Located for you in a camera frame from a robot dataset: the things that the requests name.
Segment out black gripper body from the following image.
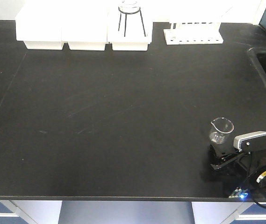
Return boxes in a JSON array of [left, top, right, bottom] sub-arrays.
[[233, 149, 266, 184]]

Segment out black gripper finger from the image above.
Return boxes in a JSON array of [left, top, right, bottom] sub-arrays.
[[209, 142, 237, 161], [209, 156, 237, 170]]

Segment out small clear glass beaker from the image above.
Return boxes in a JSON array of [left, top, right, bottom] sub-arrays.
[[209, 117, 234, 145]]

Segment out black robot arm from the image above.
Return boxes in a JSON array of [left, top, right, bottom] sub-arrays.
[[210, 138, 266, 203]]

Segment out right white storage box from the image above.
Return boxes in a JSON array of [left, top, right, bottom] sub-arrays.
[[108, 6, 153, 51]]

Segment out white storage box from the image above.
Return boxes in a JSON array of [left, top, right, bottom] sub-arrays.
[[15, 1, 64, 50], [61, 2, 108, 51], [108, 6, 153, 51]]

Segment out middle white storage box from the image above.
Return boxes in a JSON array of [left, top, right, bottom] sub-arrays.
[[61, 2, 108, 51]]

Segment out left white storage box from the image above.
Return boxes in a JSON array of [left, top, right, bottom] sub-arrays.
[[15, 1, 64, 50]]

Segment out green circuit board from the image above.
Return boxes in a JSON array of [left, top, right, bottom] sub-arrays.
[[228, 187, 250, 200]]

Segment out white test tube rack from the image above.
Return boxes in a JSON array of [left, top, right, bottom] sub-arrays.
[[164, 22, 223, 45]]

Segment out glass dish on tripod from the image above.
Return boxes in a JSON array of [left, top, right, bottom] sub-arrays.
[[118, 0, 141, 14]]

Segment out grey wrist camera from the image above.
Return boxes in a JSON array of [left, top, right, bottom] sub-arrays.
[[233, 131, 266, 153]]

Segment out black cables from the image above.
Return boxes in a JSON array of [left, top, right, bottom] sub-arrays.
[[241, 151, 266, 210]]

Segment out black wire tripod stand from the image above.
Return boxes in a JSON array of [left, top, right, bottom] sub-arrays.
[[118, 6, 146, 37]]

